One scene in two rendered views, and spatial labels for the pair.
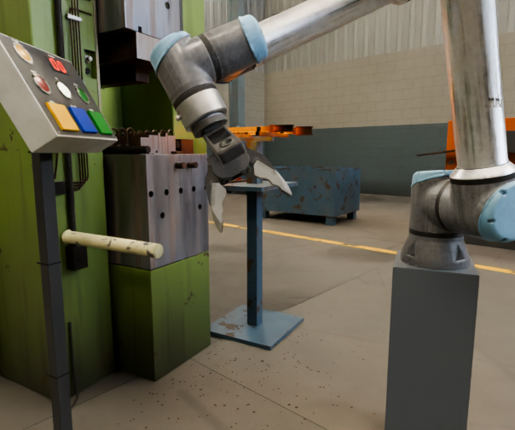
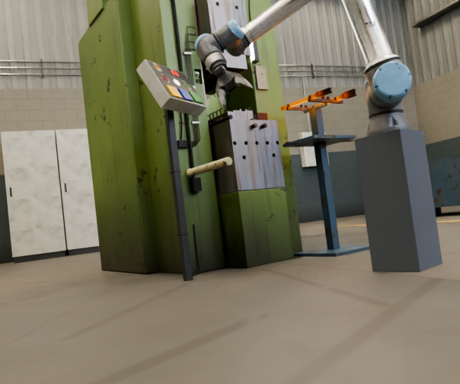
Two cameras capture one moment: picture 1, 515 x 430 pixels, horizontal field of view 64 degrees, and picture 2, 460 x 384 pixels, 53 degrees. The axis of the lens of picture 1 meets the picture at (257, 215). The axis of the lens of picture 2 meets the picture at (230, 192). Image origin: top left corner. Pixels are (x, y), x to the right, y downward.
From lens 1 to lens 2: 138 cm
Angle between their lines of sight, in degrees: 28
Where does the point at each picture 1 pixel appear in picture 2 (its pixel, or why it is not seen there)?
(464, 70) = (350, 13)
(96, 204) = (206, 155)
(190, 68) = (207, 46)
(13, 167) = (162, 139)
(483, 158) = (371, 55)
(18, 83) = (154, 78)
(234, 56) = (225, 37)
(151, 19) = not seen: hidden behind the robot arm
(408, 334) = (370, 180)
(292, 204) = not seen: hidden behind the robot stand
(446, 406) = (400, 222)
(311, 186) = (446, 176)
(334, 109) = not seen: outside the picture
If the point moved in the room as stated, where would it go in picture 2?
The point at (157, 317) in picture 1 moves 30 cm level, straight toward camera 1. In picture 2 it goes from (245, 223) to (236, 225)
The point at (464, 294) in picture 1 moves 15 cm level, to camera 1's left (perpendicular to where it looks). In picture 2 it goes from (394, 143) to (358, 149)
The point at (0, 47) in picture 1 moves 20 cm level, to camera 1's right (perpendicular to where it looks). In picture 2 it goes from (148, 65) to (180, 56)
